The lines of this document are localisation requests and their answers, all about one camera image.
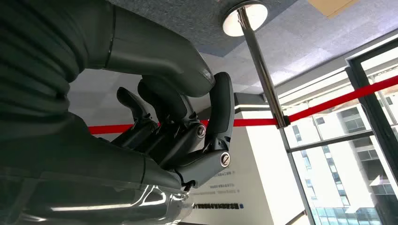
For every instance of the tan flat board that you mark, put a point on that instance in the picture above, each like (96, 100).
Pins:
(332, 6)

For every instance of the chrome stanchion post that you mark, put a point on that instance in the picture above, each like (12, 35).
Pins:
(261, 68)

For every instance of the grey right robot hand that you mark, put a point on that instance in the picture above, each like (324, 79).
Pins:
(93, 174)

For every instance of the red barrier belt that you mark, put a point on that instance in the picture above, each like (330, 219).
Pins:
(342, 99)

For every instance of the black window frame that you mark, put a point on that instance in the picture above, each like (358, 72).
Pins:
(373, 108)

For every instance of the white building outside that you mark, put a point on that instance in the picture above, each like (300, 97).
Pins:
(317, 161)

